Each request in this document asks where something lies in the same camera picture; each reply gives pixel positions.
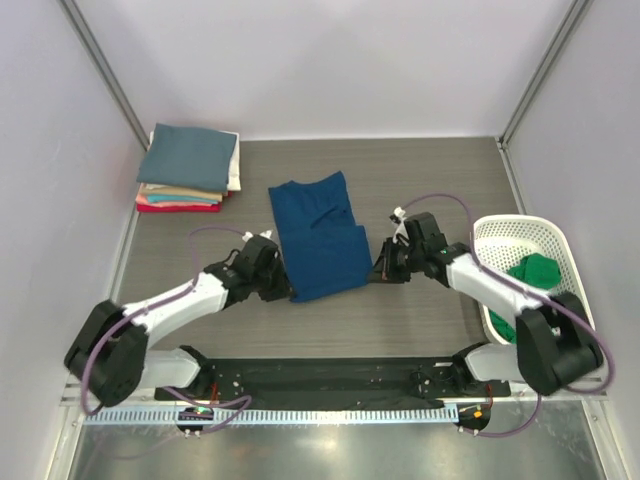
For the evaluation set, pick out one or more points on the teal folded t shirt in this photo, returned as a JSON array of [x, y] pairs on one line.
[[170, 199]]

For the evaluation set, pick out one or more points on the white perforated laundry basket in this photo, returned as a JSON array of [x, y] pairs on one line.
[[501, 241]]

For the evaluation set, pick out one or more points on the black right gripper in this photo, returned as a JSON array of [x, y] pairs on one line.
[[389, 265]]

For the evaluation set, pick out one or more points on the tan folded t shirt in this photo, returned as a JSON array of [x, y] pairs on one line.
[[147, 189]]

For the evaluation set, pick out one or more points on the aluminium frame post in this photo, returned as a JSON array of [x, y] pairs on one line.
[[102, 65], [560, 39]]

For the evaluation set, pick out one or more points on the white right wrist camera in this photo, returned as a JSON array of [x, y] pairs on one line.
[[400, 235]]

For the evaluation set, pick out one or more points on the salmon pink folded t shirt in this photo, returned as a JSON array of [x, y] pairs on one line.
[[150, 200]]

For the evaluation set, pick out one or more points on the dark blue t shirt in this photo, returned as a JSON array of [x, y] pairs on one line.
[[325, 250]]

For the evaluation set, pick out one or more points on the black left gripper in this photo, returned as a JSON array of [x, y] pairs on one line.
[[275, 282]]

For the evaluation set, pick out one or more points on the right aluminium frame post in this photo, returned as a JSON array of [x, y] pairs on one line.
[[560, 39]]

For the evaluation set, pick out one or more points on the slate blue folded t shirt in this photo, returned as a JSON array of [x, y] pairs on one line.
[[187, 156]]

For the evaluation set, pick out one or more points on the green t shirt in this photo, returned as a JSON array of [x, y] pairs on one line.
[[535, 270]]

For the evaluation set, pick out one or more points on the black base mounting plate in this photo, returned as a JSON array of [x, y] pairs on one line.
[[337, 384]]

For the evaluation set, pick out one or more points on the red folded t shirt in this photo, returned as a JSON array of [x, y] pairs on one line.
[[186, 205]]

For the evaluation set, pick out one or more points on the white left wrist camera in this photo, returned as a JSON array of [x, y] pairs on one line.
[[267, 234]]

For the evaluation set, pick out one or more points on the left aluminium frame post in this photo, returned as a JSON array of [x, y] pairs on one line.
[[102, 65]]

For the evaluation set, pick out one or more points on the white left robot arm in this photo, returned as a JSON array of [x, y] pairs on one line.
[[113, 355]]

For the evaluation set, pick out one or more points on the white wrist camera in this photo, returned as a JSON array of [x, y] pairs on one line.
[[267, 234], [400, 235]]

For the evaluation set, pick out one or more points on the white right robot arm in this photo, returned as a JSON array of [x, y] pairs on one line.
[[556, 343]]

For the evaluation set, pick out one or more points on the white slotted cable duct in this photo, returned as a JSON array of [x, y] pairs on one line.
[[180, 416]]

